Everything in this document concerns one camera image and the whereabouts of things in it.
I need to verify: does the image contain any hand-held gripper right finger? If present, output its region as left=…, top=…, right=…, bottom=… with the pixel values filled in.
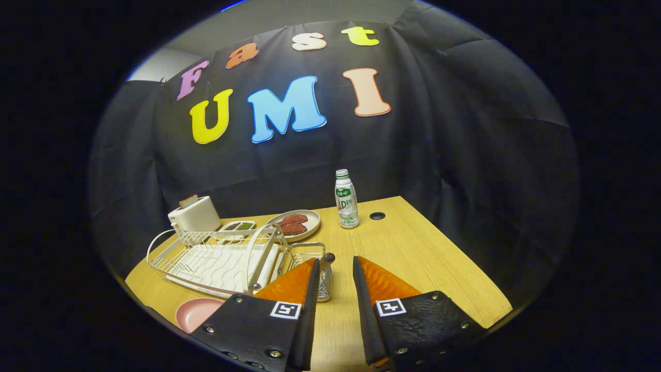
left=352, top=255, right=489, bottom=370

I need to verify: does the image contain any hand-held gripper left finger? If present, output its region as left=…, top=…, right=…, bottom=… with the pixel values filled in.
left=190, top=257, right=321, bottom=372

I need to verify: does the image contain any wooden handled metal spoon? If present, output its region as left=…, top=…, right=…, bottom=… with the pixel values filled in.
left=319, top=252, right=336, bottom=290

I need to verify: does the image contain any cream wire dish rack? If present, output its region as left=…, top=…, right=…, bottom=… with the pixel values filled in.
left=147, top=223, right=290, bottom=298

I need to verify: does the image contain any metal wire basket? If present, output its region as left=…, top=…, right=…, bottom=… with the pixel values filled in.
left=283, top=242, right=334, bottom=303

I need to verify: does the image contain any pink plate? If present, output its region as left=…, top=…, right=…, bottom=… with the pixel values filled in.
left=175, top=298, right=225, bottom=334

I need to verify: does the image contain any beige round plate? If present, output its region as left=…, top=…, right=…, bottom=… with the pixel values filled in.
left=266, top=209, right=321, bottom=243

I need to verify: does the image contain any white ribbed drip tray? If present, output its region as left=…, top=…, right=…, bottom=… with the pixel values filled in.
left=165, top=243, right=285, bottom=299

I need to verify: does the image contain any white divided tray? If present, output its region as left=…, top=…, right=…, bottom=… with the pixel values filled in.
left=219, top=220, right=256, bottom=241

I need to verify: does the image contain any white drink bottle green label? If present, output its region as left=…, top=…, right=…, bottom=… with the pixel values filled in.
left=334, top=169, right=360, bottom=229

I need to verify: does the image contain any cream toaster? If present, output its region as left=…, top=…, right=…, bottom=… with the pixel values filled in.
left=168, top=195, right=223, bottom=236

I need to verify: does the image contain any black backdrop cloth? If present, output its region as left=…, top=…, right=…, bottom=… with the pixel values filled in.
left=88, top=21, right=581, bottom=311

